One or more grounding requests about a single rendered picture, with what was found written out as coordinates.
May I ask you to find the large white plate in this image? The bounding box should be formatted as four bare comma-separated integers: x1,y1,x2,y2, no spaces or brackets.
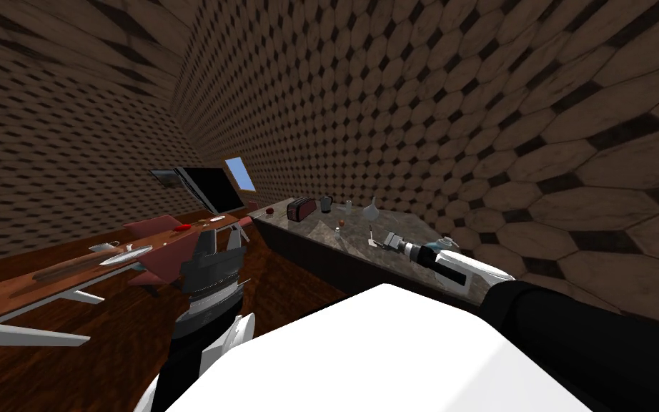
99,245,154,267

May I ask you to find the teal pot white lid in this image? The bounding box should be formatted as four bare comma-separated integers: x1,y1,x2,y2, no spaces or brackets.
423,235,461,254

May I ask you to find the blue window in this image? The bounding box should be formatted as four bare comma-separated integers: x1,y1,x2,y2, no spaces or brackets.
224,157,258,193

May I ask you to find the black television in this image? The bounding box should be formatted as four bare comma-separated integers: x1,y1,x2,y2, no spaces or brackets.
174,166,247,217

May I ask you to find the red chair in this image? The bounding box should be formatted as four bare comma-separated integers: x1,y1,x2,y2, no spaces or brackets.
122,215,184,239
128,233,198,288

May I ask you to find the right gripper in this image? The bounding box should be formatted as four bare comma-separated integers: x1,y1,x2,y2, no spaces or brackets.
382,231,408,254

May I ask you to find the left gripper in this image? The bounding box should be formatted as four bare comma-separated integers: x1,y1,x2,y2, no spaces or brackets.
179,226,249,294

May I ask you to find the red toaster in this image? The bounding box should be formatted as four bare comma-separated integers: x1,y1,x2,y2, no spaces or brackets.
286,197,319,224

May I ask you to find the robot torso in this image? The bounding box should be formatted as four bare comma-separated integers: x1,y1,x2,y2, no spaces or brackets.
166,283,595,412

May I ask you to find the framed wall picture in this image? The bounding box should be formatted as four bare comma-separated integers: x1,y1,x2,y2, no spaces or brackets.
149,168,187,190

